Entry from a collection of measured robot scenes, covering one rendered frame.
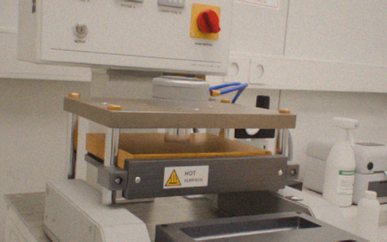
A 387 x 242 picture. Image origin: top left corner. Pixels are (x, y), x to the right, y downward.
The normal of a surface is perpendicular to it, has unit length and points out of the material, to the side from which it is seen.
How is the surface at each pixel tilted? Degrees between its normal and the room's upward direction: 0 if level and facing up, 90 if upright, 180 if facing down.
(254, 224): 90
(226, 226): 90
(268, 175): 90
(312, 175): 90
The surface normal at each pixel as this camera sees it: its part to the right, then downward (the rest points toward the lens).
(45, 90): 0.64, 0.13
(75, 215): -0.86, -0.01
